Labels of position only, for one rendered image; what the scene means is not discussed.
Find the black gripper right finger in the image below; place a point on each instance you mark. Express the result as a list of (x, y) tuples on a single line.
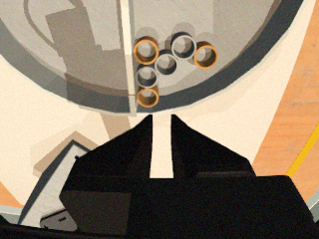
[(194, 154)]

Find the bronze bushing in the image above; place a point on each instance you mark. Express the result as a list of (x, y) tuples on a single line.
[(212, 59), (142, 59), (148, 102)]

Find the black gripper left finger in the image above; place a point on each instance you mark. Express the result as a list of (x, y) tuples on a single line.
[(125, 154)]

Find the grey metal bushing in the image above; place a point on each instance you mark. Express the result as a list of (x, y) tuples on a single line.
[(143, 82), (166, 72), (187, 55)]

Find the grey round turntable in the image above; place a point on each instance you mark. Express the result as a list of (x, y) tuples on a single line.
[(73, 50)]

